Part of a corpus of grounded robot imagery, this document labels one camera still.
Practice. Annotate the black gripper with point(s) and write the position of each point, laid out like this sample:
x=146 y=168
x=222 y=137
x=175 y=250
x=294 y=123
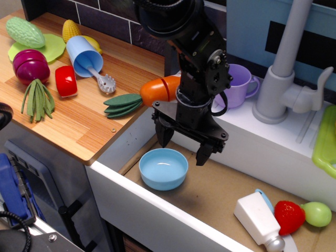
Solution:
x=196 y=123

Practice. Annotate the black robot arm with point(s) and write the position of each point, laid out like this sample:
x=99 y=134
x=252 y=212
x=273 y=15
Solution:
x=201 y=50

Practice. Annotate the light blue plastic bowl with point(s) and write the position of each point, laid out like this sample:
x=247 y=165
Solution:
x=163 y=169

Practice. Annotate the orange toy carrot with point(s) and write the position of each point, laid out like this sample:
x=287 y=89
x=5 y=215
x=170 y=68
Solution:
x=161 y=89

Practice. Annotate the white toy sink basin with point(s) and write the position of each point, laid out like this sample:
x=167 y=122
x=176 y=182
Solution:
x=199 y=214

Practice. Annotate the purple plastic mug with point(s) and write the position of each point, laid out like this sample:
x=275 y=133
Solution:
x=243 y=85

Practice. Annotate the blue plastic lid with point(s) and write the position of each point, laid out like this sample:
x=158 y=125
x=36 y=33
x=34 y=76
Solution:
x=266 y=199

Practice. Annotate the grey plastic pasta spoon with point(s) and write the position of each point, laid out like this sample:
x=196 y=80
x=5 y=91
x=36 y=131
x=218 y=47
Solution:
x=106 y=83

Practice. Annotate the white toy bottle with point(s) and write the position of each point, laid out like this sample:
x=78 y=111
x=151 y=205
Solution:
x=258 y=220

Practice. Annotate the grey toy faucet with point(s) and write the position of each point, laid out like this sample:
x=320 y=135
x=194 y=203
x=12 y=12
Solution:
x=278 y=92

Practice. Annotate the red toy strawberry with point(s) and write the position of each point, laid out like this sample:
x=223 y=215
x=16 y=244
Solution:
x=289 y=216

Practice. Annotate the yellow toy lemon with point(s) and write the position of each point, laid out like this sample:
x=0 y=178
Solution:
x=94 y=44

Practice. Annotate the red toy pepper piece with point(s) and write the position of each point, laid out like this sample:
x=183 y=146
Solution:
x=66 y=81

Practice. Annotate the light blue plastic cup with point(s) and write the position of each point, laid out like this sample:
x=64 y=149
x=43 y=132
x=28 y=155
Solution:
x=82 y=55

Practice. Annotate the lime green dish rack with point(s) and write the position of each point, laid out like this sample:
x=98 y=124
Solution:
x=324 y=149

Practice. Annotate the white plate edge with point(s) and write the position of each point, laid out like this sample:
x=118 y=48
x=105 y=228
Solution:
x=290 y=245

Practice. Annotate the green felt onion leaves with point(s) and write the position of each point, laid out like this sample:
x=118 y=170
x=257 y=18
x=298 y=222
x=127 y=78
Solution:
x=38 y=101

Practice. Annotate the green toy pear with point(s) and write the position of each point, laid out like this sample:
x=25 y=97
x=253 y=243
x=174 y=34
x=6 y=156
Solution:
x=317 y=214

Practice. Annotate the yellow toy corn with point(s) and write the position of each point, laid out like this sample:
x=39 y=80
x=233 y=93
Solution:
x=70 y=29

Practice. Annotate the light green plastic plate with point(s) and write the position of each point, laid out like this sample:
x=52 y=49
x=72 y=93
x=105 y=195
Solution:
x=54 y=48

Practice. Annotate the purple toy onion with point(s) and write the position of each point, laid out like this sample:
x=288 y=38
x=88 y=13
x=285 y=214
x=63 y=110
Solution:
x=29 y=65

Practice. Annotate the blue clamp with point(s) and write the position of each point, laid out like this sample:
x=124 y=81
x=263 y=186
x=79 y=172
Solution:
x=17 y=193

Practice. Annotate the green toy bitter gourd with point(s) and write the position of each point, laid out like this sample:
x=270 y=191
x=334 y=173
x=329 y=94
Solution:
x=25 y=33

